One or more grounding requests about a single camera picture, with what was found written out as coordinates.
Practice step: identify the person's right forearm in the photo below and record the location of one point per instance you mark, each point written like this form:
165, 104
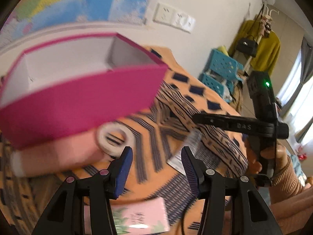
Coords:
286, 176

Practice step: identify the white wall socket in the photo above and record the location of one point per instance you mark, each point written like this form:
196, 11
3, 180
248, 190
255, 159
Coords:
163, 13
180, 20

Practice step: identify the blue plastic basket rack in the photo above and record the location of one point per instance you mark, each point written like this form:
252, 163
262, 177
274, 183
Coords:
220, 63

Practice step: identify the large plain pink tube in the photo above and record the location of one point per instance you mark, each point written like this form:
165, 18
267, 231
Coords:
61, 151

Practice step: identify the yellow hanging garment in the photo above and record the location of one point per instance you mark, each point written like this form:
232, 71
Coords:
266, 51

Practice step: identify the pink printed card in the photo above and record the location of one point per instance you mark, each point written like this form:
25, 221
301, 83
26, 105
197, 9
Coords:
144, 213

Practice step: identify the black handbag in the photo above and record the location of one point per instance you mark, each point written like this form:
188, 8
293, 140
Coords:
245, 46

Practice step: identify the white wall plate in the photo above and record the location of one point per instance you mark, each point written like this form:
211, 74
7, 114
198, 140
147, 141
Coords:
191, 24

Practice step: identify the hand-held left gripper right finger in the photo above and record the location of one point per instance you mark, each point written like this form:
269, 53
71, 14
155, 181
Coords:
190, 173

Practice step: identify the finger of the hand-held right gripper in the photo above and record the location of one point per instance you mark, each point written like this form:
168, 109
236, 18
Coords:
210, 120

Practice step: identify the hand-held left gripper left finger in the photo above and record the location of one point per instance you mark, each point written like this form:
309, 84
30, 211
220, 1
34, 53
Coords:
123, 173

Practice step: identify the pink cardboard box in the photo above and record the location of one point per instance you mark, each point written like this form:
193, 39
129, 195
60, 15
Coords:
73, 107

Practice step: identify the white tape roll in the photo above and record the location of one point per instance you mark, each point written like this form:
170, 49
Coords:
110, 150

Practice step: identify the orange patterned blanket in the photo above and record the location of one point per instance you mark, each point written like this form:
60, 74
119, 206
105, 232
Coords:
151, 171

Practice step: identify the white coat rack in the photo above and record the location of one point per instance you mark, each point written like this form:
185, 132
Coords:
265, 12

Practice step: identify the person's right hand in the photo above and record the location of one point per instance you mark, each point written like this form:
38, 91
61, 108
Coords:
254, 164

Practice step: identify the grey window curtain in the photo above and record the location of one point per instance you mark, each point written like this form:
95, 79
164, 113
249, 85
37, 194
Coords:
305, 61

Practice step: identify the colourful wall map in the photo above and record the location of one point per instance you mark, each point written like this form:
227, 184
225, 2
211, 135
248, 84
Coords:
73, 0

